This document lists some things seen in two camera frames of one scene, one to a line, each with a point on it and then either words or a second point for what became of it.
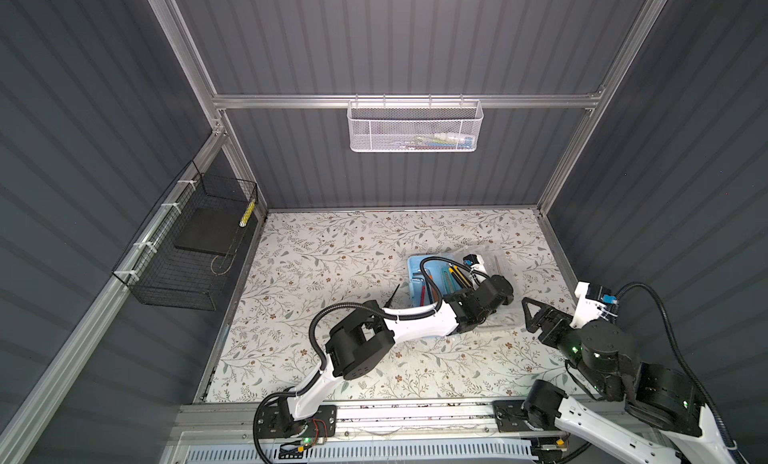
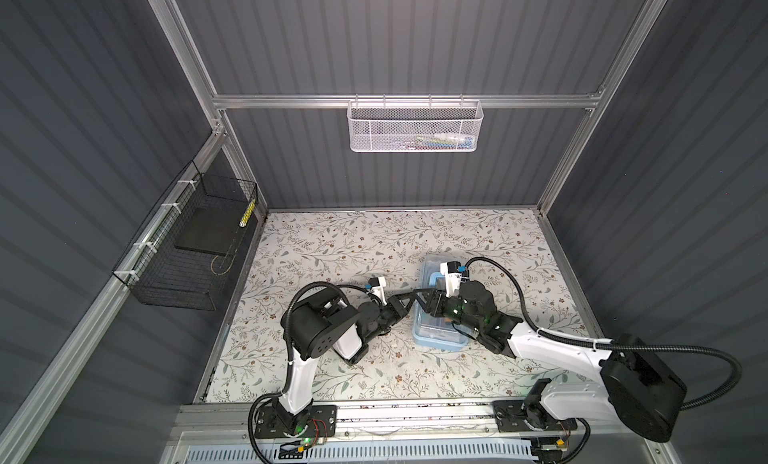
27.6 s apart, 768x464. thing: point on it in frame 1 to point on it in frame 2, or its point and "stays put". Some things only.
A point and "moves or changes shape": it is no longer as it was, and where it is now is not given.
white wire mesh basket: (415, 126) stays put
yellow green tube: (247, 214) stays put
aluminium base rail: (241, 420) stays put
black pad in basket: (208, 229) stays put
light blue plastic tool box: (445, 276) moves or changes shape
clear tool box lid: (495, 262) moves or changes shape
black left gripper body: (508, 297) to (388, 317)
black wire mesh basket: (182, 258) stays put
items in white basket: (440, 139) stays put
